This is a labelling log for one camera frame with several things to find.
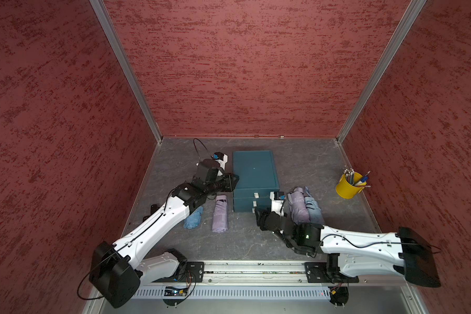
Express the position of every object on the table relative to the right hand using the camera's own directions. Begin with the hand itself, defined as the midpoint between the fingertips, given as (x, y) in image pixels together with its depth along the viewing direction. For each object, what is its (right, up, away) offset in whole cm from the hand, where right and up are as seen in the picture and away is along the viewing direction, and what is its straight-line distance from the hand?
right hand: (259, 214), depth 77 cm
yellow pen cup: (+43, +7, +13) cm, 46 cm away
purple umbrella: (-17, -5, +8) cm, 19 cm away
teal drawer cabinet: (-1, +15, 0) cm, 15 cm away
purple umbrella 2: (+19, 0, +12) cm, 22 cm away
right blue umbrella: (+26, -2, +9) cm, 27 cm away
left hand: (-10, +13, 0) cm, 16 cm away
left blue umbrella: (-29, -5, +7) cm, 30 cm away
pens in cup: (+41, +16, +8) cm, 45 cm away
